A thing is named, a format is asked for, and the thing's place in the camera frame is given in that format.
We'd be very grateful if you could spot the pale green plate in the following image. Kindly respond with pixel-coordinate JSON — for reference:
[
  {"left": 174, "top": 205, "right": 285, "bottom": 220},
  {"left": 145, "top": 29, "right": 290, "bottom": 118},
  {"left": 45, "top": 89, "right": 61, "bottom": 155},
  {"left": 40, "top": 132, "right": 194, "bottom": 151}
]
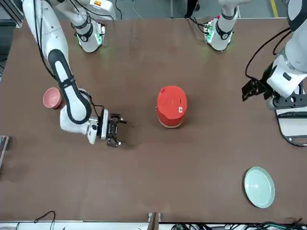
[{"left": 244, "top": 166, "right": 276, "bottom": 209}]

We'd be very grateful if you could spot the tangle of black cables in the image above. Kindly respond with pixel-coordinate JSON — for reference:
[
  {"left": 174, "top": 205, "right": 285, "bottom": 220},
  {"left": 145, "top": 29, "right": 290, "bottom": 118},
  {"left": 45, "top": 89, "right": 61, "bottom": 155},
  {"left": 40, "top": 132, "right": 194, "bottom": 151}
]
[{"left": 171, "top": 217, "right": 307, "bottom": 230}]

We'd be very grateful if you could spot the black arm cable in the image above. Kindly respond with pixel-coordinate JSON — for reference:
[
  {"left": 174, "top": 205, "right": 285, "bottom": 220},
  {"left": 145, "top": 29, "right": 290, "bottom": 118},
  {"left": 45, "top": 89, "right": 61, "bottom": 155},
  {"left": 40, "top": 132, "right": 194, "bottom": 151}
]
[
  {"left": 245, "top": 27, "right": 293, "bottom": 81},
  {"left": 32, "top": 0, "right": 58, "bottom": 81}
]

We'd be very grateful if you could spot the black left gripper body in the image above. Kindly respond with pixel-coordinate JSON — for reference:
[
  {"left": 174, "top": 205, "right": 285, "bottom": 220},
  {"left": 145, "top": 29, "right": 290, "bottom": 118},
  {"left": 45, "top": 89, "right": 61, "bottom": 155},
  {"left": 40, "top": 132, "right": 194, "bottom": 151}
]
[{"left": 261, "top": 61, "right": 277, "bottom": 101}]

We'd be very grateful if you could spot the black handled utensil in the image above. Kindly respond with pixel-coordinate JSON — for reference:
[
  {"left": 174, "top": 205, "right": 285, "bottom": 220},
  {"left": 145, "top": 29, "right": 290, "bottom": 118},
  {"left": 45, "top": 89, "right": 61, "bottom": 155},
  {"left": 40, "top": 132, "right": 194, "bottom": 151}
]
[{"left": 277, "top": 112, "right": 301, "bottom": 119}]

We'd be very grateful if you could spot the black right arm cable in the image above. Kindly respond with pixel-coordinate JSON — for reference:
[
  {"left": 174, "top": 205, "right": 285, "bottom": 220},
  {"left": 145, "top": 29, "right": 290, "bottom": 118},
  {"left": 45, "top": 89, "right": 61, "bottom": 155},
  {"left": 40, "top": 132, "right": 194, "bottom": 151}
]
[{"left": 32, "top": 0, "right": 58, "bottom": 81}]

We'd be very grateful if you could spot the black loose cable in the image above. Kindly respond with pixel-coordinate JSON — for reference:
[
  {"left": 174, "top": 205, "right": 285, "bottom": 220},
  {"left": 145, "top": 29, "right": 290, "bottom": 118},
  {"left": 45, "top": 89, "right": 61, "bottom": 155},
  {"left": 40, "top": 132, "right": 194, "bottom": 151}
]
[{"left": 33, "top": 210, "right": 56, "bottom": 225}]

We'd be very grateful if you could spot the orange rice cooker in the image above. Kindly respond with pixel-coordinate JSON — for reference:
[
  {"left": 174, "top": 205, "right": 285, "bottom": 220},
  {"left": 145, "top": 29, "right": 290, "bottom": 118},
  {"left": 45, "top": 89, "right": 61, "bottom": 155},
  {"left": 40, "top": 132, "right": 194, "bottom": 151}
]
[{"left": 155, "top": 85, "right": 188, "bottom": 129}]

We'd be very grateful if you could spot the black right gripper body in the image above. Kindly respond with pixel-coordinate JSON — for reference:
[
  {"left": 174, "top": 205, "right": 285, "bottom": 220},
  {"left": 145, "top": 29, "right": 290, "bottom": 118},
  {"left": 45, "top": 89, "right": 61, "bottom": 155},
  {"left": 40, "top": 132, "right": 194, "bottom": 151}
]
[{"left": 106, "top": 116, "right": 120, "bottom": 141}]

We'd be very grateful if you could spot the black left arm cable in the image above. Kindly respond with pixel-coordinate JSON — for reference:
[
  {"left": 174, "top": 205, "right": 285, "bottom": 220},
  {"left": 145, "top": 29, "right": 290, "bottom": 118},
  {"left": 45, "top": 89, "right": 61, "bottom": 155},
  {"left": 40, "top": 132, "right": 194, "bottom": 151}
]
[{"left": 245, "top": 27, "right": 293, "bottom": 81}]

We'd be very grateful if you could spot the pink bowl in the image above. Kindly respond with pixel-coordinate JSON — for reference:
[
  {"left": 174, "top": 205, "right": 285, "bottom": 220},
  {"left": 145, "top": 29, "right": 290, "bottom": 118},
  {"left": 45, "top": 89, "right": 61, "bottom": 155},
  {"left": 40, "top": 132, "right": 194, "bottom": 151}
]
[{"left": 43, "top": 87, "right": 65, "bottom": 110}]

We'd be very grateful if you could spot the white tray with black frame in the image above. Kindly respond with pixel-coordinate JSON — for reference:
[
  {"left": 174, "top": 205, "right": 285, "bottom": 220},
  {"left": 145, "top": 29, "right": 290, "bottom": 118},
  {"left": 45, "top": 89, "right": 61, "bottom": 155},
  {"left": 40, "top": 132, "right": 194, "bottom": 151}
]
[{"left": 275, "top": 107, "right": 307, "bottom": 147}]

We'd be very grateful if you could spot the white wire cup rack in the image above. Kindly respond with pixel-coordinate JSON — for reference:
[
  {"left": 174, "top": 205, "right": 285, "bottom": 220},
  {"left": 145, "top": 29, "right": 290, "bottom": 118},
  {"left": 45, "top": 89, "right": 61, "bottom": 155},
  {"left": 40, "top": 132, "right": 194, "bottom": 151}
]
[{"left": 0, "top": 135, "right": 11, "bottom": 170}]

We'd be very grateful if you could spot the aluminium frame post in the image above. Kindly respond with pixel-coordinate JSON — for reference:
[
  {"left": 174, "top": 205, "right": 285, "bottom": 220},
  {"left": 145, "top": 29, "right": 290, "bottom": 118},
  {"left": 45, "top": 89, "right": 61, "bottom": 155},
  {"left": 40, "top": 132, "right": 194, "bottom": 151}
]
[{"left": 0, "top": 0, "right": 25, "bottom": 28}]

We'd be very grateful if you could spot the aluminium camera post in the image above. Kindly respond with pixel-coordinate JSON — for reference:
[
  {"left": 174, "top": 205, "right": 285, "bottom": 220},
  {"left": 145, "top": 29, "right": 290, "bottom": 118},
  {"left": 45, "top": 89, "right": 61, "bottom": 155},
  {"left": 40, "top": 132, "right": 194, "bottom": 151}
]
[{"left": 147, "top": 211, "right": 162, "bottom": 230}]

